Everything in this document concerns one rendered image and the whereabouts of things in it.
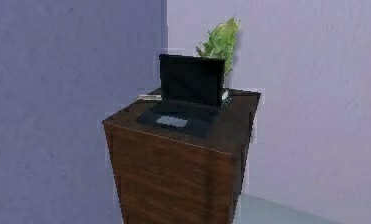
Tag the black open laptop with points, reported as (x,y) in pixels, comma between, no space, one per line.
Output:
(192,80)

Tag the dark brown wooden cabinet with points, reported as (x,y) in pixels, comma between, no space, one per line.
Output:
(173,173)

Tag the green leafy house plant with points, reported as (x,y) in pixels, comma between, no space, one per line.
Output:
(222,41)

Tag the black remote control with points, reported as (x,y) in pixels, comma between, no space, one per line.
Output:
(227,99)

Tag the small grey flat object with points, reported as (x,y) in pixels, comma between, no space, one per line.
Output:
(149,97)

